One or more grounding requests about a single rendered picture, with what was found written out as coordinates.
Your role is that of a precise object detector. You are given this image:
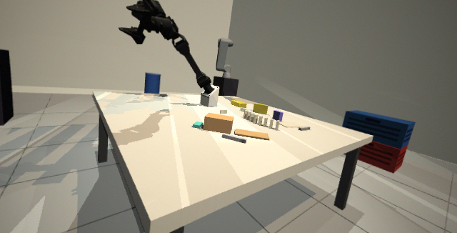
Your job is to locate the small teal flat block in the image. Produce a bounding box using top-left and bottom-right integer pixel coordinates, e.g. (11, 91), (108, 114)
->
(193, 122), (203, 129)

